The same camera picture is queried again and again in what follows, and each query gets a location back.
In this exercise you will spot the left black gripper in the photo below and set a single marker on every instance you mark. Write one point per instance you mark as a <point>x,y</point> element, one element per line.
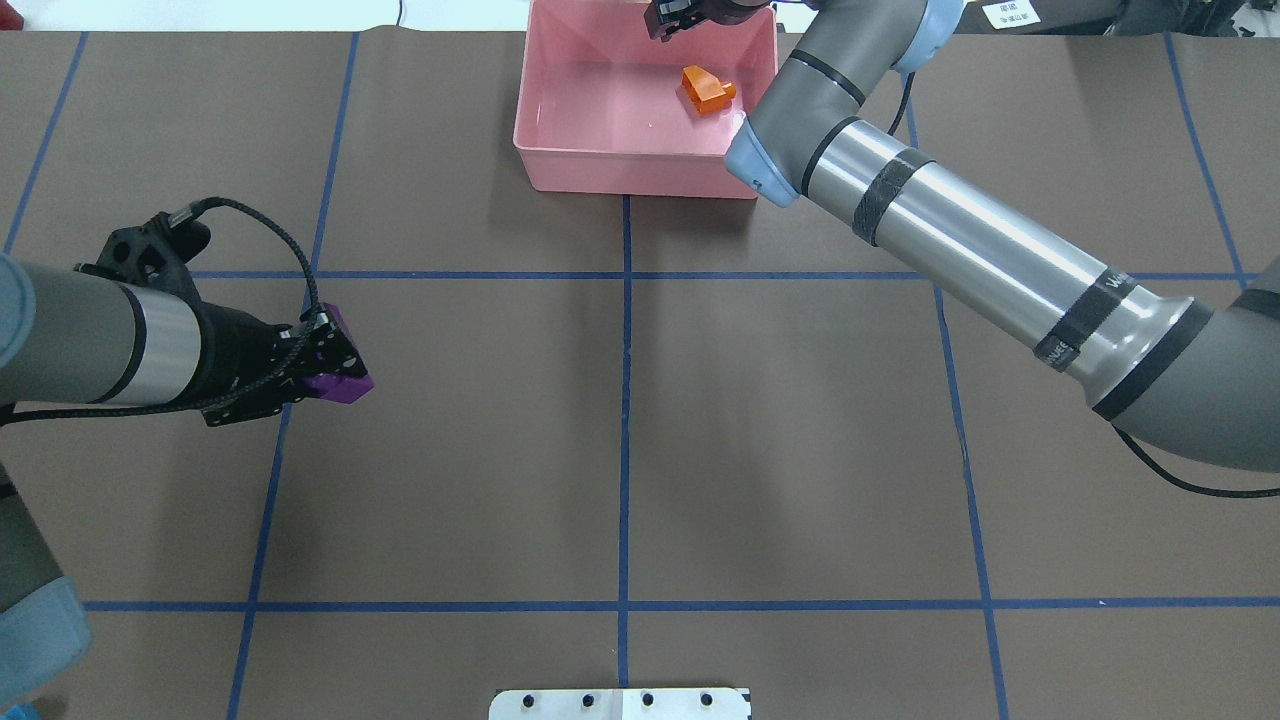
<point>232,352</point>

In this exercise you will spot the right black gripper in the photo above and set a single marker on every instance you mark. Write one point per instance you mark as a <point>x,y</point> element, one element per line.
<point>722,9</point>

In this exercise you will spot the purple wedge block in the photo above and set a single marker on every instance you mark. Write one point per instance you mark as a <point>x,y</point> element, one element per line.
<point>330,367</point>

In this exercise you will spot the orange block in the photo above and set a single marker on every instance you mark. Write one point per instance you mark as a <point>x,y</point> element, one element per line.
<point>707,93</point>

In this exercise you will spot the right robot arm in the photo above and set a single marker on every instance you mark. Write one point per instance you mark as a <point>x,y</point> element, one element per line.
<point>1174,372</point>

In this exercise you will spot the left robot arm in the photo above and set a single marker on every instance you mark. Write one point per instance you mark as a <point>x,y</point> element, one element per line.
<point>82,339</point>

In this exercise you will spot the pink plastic box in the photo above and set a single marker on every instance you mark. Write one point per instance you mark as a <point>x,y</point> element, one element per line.
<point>600,108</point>

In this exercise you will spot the white camera pedestal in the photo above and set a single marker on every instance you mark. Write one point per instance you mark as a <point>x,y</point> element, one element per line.
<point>623,703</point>

